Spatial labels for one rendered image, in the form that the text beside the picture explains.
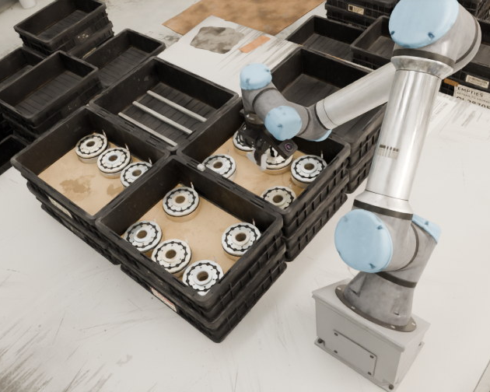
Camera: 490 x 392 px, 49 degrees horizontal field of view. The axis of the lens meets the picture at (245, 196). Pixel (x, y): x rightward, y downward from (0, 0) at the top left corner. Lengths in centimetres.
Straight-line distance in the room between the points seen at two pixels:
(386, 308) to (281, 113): 48
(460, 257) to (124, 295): 93
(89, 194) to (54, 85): 118
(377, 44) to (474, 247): 147
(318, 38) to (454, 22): 205
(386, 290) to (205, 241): 51
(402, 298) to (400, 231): 20
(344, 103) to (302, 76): 61
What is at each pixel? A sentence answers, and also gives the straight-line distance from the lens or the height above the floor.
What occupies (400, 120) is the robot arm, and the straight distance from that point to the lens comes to 105.
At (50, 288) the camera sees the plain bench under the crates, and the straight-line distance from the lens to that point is 167.
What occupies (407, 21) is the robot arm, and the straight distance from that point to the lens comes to 107.
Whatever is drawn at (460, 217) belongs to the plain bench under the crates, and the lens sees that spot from 165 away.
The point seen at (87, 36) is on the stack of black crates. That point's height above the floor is 50.
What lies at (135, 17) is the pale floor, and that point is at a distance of 409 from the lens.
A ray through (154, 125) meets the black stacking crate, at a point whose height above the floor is 83.
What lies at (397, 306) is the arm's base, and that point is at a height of 93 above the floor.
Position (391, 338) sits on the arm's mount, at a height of 95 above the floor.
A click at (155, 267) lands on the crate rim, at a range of 130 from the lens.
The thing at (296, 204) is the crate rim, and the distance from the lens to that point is 135.
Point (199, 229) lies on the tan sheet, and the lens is 146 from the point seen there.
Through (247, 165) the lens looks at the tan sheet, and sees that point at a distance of 159.
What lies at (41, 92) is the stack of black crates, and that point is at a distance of 274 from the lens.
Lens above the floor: 197
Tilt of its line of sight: 49 degrees down
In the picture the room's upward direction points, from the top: 11 degrees counter-clockwise
